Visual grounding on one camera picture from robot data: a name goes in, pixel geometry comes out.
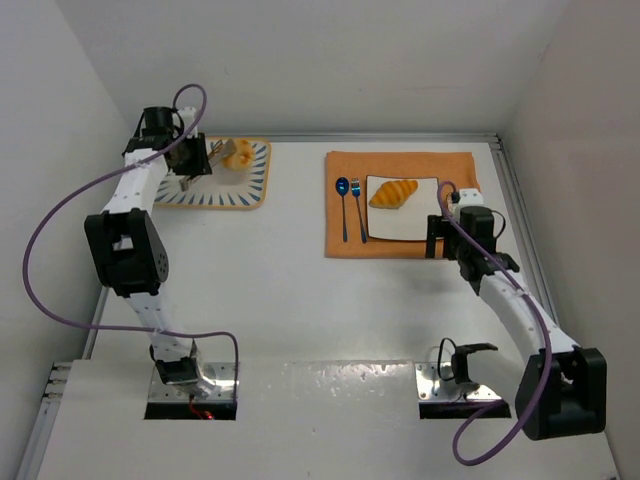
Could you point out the white square plate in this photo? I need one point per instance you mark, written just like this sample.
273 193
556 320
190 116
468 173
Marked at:
408 223

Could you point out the round golden bread roll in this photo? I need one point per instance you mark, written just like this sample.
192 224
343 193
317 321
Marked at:
242 157

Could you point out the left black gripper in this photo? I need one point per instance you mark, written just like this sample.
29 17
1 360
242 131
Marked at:
198 156

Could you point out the metal base plate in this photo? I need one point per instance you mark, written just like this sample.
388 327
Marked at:
431 389
218 386

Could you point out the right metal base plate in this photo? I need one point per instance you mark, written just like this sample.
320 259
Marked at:
431 389

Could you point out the blue metal fork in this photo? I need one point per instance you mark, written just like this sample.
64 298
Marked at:
356 193

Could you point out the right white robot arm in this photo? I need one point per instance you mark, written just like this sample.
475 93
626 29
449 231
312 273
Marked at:
561 390

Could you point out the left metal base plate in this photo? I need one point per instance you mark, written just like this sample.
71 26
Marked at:
218 386

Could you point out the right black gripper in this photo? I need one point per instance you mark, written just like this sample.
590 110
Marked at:
436 235

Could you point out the blue metal spoon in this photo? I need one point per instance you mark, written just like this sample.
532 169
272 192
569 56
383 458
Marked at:
342 187

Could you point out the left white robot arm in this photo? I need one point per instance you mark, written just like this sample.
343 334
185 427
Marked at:
128 253

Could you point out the orange cloth placemat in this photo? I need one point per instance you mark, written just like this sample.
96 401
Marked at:
457 167

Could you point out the orange striped croissant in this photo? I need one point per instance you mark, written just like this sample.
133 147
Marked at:
393 194

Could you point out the silver metal tongs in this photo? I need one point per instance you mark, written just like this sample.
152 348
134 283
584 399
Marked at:
220 151

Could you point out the blue patterned rectangular tray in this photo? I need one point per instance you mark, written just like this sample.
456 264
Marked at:
224 188

